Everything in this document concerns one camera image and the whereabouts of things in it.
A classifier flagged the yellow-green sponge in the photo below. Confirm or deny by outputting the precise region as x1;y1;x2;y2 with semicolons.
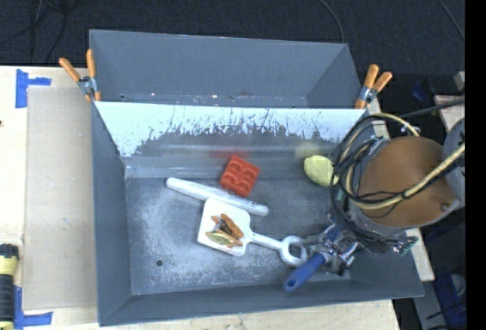
302;155;339;187

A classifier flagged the blue-handled tool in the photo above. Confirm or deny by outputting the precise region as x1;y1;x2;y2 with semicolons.
282;251;328;294

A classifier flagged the red-orange square block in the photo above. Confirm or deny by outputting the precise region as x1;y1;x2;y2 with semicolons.
219;154;262;198

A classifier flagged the white long stick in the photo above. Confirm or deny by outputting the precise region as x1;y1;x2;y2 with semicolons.
165;176;270;217

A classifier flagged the white toy spatula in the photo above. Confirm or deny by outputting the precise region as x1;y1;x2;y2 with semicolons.
197;197;309;267

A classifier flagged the grey metal bin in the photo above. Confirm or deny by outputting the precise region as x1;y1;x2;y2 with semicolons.
88;29;425;328

